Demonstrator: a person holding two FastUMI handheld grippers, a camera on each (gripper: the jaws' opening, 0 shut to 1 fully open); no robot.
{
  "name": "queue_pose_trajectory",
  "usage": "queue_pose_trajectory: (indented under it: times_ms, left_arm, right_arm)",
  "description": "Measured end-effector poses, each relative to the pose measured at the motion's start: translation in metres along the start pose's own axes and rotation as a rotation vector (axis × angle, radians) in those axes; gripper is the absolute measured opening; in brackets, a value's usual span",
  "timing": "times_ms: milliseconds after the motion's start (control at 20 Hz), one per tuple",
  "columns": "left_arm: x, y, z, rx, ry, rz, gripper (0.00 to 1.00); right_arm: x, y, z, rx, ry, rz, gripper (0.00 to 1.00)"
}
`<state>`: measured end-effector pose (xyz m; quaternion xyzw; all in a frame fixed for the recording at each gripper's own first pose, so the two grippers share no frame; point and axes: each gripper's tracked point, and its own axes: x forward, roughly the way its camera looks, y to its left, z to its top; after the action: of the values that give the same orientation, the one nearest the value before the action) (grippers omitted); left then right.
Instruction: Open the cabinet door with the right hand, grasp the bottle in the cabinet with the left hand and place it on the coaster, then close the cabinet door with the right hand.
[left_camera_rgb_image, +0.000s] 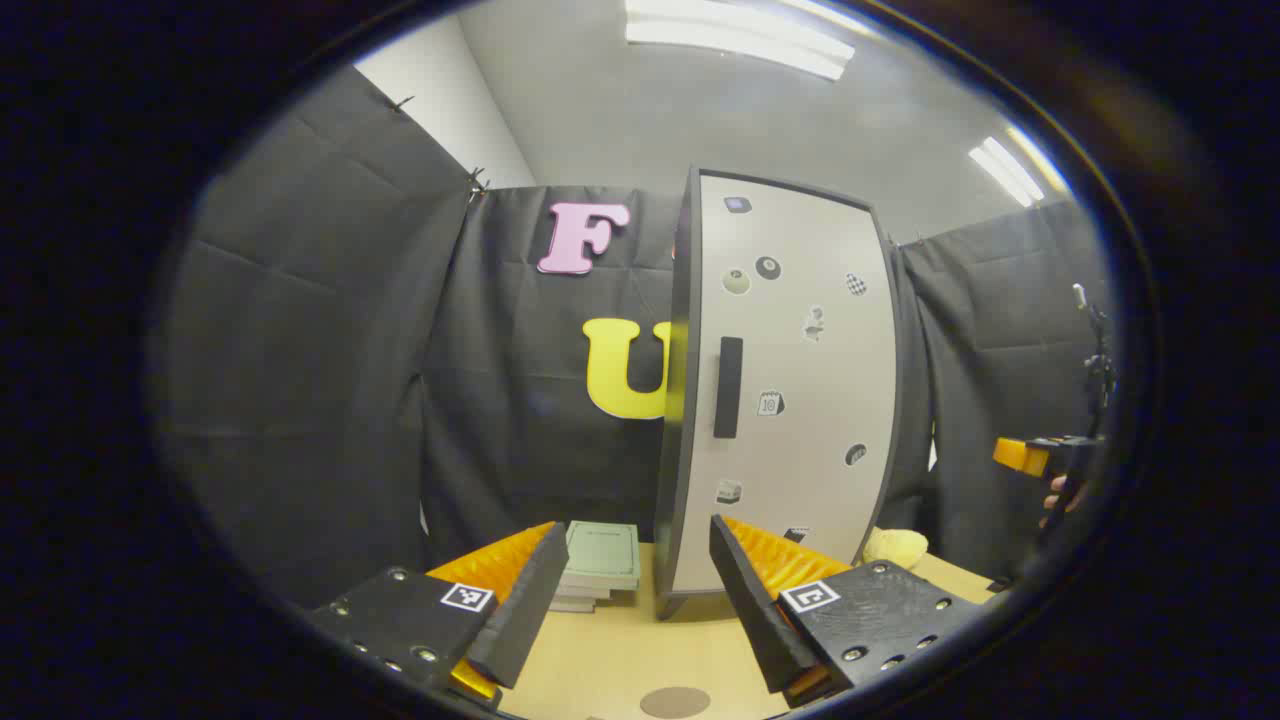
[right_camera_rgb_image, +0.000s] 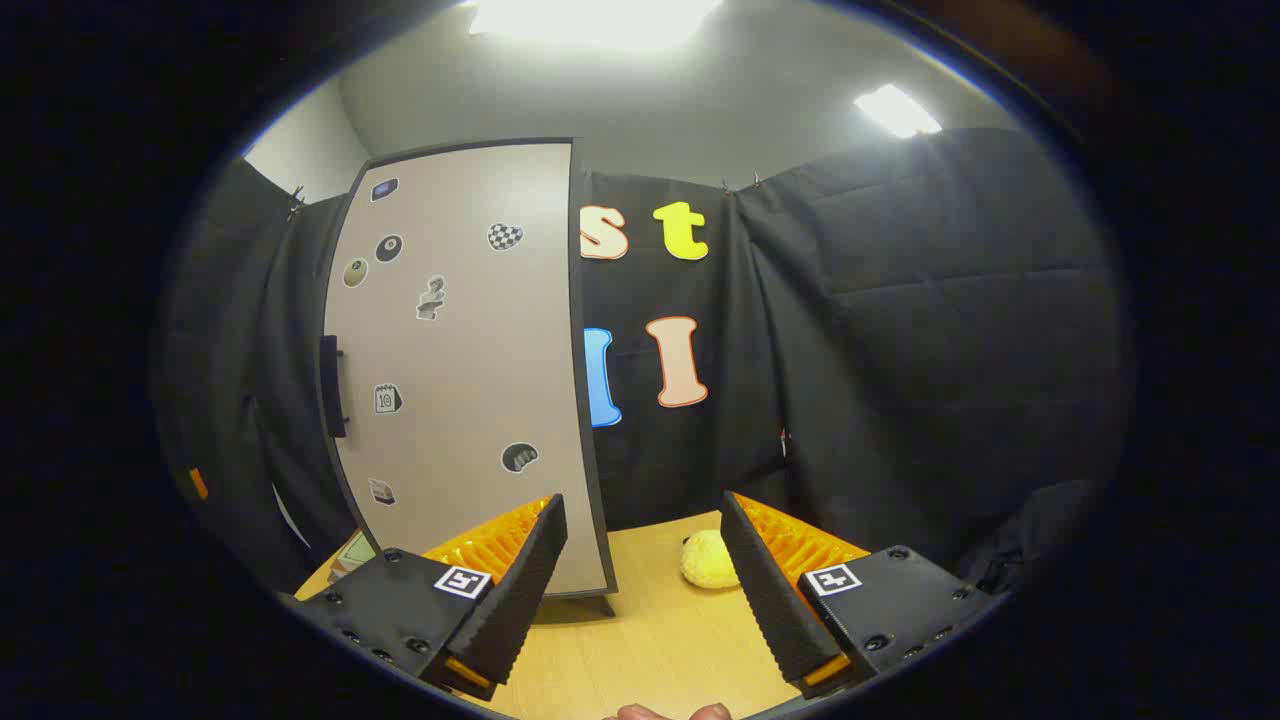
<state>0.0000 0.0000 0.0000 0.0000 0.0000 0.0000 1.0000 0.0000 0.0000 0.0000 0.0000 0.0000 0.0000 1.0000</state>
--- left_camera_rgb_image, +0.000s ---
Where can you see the round brown coaster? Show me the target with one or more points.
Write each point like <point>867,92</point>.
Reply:
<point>675,702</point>

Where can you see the brown book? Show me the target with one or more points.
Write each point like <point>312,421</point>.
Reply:
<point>575,600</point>

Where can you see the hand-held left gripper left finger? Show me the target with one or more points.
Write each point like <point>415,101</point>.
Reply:
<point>520,620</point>

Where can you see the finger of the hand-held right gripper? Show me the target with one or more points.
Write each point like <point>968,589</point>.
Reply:
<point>1022,456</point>

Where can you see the light grey cabinet door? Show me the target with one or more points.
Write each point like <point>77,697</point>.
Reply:
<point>800,480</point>

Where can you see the dark grey cabinet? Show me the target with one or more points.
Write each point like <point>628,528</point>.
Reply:
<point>676,400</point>

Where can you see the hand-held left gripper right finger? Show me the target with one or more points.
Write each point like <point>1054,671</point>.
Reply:
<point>755,610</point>

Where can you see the yellow plush ball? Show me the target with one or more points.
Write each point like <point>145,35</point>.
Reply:
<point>895,548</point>

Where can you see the long ceiling light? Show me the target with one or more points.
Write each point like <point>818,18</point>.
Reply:
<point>1005,170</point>
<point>740,38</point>

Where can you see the green notebook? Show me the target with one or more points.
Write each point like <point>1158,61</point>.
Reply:
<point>602,550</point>

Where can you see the black backdrop cloth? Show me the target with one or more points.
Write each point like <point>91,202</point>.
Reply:
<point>320,350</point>

